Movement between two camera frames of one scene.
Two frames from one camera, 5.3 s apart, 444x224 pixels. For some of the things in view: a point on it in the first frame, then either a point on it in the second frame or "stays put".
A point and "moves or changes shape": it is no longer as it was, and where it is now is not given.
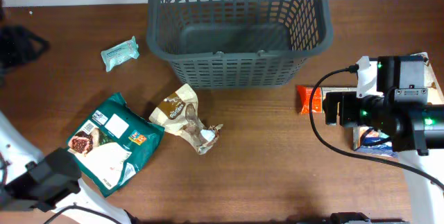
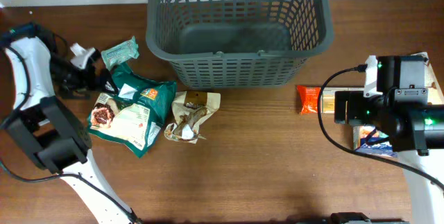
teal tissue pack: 118,53 stays put
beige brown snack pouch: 178,114 moves or changes shape
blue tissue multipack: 369,139 stays put
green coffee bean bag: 114,144 → 130,116
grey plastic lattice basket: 238,31 stays put
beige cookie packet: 435,94 stays put
